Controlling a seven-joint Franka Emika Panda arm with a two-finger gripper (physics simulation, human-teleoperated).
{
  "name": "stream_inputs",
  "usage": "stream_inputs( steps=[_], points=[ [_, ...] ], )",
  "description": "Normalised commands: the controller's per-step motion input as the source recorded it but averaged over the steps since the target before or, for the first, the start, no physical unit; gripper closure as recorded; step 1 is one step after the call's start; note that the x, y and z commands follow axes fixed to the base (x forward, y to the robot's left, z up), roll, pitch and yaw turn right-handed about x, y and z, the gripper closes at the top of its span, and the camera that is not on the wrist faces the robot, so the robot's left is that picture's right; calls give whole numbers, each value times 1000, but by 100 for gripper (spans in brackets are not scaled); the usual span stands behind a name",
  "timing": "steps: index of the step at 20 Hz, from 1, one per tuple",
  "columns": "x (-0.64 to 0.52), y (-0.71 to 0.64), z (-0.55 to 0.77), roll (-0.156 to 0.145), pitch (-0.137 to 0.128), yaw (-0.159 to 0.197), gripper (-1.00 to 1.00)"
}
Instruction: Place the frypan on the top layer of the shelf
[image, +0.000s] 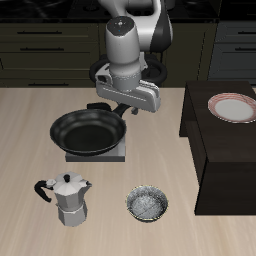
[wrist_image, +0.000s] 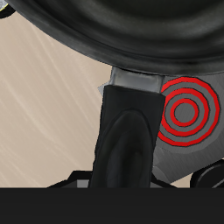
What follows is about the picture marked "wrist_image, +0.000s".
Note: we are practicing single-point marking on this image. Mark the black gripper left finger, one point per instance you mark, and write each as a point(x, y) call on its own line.
point(78, 178)

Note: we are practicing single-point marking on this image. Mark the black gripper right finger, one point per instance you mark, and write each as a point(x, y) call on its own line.
point(159, 184)

